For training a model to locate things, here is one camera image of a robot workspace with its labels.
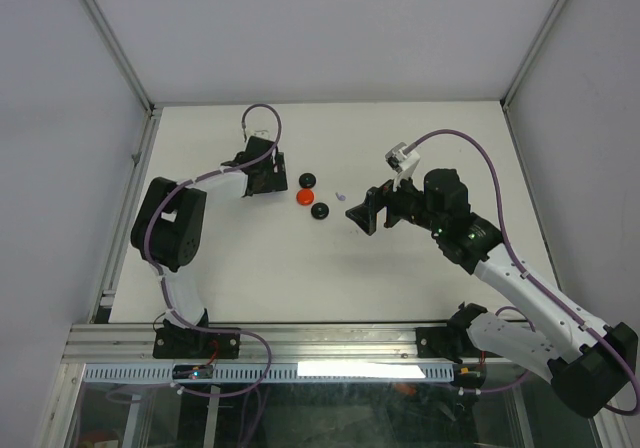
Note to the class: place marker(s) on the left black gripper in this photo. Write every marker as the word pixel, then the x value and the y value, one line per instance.
pixel 277 180

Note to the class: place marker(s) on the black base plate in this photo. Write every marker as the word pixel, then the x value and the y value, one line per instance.
pixel 439 342
pixel 174 342

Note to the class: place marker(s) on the left aluminium frame post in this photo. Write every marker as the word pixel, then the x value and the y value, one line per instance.
pixel 109 38

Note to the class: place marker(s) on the right aluminium frame post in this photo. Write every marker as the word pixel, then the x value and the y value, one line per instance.
pixel 551 18

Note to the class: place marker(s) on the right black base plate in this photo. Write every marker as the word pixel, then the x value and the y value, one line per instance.
pixel 439 342

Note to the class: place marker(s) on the black charging case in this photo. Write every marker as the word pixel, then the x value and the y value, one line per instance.
pixel 320 211
pixel 307 180

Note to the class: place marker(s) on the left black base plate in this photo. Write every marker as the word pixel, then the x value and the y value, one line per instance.
pixel 174 342

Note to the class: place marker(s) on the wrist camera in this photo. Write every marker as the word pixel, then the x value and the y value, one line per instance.
pixel 262 133
pixel 403 160

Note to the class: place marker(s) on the orange charging case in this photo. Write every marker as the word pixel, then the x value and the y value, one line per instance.
pixel 305 197

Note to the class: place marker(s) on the aluminium mounting rail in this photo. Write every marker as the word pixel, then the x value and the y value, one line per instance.
pixel 287 342

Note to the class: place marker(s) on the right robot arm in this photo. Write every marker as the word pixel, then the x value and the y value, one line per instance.
pixel 585 360

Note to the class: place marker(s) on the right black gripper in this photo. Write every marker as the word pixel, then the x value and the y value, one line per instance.
pixel 365 214

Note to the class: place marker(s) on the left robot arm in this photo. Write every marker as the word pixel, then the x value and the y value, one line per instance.
pixel 168 228

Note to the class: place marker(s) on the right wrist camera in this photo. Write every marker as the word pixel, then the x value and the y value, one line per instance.
pixel 403 160

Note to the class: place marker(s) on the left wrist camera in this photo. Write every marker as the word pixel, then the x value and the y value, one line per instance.
pixel 262 133

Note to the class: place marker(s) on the aluminium frame post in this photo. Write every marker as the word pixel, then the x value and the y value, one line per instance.
pixel 109 38
pixel 551 18

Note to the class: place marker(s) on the white slotted cable duct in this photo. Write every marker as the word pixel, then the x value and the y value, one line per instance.
pixel 248 373

